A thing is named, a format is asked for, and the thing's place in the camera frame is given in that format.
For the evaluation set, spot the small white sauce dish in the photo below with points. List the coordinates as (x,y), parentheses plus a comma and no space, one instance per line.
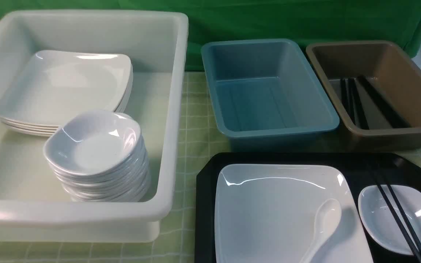
(379,222)

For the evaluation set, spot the brown plastic bin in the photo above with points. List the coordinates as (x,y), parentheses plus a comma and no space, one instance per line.
(391,71)

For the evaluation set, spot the large white plastic tub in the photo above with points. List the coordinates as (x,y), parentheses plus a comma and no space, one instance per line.
(34,207)

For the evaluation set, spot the stack of white square plates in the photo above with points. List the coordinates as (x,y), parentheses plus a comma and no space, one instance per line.
(55,86)

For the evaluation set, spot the white ceramic soup spoon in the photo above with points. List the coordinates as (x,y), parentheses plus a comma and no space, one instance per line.
(326,222)

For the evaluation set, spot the green backdrop cloth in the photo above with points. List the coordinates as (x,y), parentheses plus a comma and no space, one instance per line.
(302,21)

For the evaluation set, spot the white square rice plate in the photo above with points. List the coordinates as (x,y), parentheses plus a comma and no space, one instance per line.
(265,213)

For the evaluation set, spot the stack of white small bowls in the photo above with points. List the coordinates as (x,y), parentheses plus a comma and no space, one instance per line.
(100,156)

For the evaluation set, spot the green checked tablecloth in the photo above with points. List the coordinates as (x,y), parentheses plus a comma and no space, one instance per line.
(199,140)

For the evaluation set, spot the black chopstick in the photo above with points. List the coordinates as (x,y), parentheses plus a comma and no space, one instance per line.
(401,219)
(410,235)

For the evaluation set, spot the black chopsticks in brown bin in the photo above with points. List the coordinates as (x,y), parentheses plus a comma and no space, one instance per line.
(352,102)

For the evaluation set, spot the blue plastic bin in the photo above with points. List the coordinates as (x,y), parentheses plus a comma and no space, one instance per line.
(265,94)

